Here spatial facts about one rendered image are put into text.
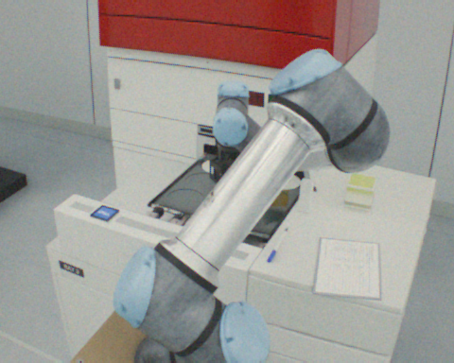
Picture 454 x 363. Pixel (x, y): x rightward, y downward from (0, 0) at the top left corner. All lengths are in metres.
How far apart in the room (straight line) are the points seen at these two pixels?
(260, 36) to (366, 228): 0.63
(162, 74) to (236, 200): 1.09
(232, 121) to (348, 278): 0.42
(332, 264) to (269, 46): 0.68
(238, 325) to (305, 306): 0.38
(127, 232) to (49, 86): 3.13
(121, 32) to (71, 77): 2.37
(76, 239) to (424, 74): 2.21
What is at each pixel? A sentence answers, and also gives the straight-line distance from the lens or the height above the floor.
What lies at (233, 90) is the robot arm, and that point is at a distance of 1.32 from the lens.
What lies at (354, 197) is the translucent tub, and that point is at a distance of 1.44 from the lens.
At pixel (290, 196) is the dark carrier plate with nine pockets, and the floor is 0.90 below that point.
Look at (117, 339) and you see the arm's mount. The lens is 1.01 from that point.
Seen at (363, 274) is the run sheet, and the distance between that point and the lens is 1.23.
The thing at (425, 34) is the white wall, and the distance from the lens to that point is 3.08.
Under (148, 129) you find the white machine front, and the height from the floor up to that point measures 0.92.
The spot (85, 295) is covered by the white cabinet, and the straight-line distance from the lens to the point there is 1.59.
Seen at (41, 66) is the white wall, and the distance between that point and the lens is 4.40.
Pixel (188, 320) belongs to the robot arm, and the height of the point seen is 1.14.
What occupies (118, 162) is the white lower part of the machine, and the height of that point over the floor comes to 0.76.
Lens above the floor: 1.71
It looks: 29 degrees down
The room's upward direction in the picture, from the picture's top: 1 degrees clockwise
